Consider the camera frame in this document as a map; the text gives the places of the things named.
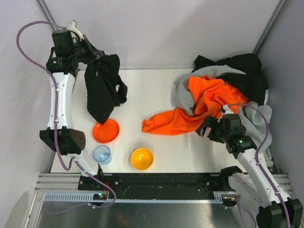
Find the grey sweatshirt cloth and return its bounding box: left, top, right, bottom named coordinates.
left=171, top=66, right=272, bottom=152

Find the small black cloth garment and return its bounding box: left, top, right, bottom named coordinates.
left=85, top=54, right=128, bottom=124

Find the orange cloth garment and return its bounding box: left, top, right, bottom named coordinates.
left=142, top=76, right=247, bottom=135

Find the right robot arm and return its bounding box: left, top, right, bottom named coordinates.
left=196, top=114, right=304, bottom=228

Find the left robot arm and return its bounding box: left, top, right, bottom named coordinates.
left=39, top=28, right=103, bottom=176

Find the white box under cloths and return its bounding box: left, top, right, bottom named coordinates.
left=264, top=90, right=269, bottom=104

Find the yellow plastic bowl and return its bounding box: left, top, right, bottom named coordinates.
left=131, top=148, right=154, bottom=171

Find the orange plastic plate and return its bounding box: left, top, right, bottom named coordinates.
left=92, top=119, right=120, bottom=143

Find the clear blue plastic cup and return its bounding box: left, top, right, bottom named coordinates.
left=93, top=145, right=112, bottom=165

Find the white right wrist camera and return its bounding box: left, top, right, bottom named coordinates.
left=221, top=104, right=234, bottom=116

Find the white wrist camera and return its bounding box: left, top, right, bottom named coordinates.
left=221, top=104, right=234, bottom=116
left=66, top=20, right=84, bottom=40

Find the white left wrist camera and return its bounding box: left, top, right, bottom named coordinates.
left=66, top=20, right=84, bottom=40

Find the left aluminium frame post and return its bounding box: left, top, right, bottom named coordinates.
left=35, top=0, right=58, bottom=31

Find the aluminium frame post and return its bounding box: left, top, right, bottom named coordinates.
left=35, top=0, right=58, bottom=31
left=252, top=0, right=289, bottom=55

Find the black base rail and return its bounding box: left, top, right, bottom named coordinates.
left=78, top=172, right=228, bottom=202

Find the right aluminium frame post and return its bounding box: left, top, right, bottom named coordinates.
left=252, top=0, right=289, bottom=55

